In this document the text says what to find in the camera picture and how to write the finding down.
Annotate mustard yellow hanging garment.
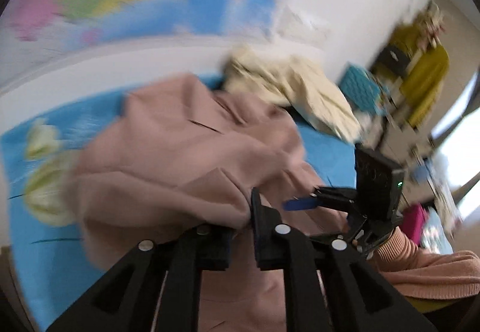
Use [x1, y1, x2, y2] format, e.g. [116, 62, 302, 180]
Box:
[371, 24, 450, 130]

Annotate turquoise perforated plastic basket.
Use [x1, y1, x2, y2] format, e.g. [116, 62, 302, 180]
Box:
[339, 64, 384, 115]

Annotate magenta bag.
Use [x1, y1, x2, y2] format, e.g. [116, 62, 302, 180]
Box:
[400, 204, 429, 245]

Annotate pink knitted sleeve forearm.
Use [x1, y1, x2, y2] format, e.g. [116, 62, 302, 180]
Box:
[370, 228, 479, 300]

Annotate cream yellow garment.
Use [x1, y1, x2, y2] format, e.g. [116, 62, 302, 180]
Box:
[224, 47, 361, 143]

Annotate white coat rack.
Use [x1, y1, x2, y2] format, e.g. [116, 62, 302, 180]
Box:
[415, 0, 445, 52]

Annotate pink jacket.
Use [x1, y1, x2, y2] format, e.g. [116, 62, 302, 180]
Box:
[66, 74, 321, 331]

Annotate blue floral bed sheet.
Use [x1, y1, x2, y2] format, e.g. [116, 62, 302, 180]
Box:
[1, 91, 355, 331]

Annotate black handbag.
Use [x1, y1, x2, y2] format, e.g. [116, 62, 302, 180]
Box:
[371, 45, 411, 77]

